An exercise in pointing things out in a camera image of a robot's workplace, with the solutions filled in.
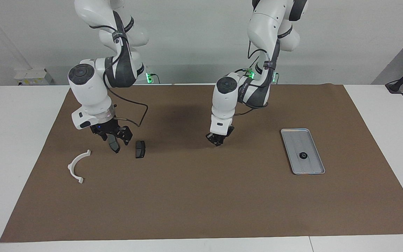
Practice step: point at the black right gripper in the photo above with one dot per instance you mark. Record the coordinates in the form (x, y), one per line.
(108, 128)

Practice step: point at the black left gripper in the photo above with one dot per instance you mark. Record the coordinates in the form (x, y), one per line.
(219, 132)

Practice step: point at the large black bearing gear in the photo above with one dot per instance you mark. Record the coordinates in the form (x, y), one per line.
(303, 155)

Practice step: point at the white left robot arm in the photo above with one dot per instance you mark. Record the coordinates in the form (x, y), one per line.
(222, 101)

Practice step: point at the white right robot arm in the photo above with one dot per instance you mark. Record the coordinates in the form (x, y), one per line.
(89, 91)

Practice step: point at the silver metal tray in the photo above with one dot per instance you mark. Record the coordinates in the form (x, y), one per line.
(310, 168)

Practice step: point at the dark grey curved brake pad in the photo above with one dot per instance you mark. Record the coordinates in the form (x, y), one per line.
(114, 147)

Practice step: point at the dark grey rectangular brake pad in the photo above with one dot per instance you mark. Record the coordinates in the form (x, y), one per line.
(140, 149)

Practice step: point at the brown table mat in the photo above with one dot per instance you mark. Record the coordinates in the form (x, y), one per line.
(201, 196)

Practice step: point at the white power strip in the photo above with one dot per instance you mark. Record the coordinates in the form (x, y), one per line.
(30, 77)

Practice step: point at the white curved plastic bracket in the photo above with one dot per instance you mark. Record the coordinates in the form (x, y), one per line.
(72, 164)

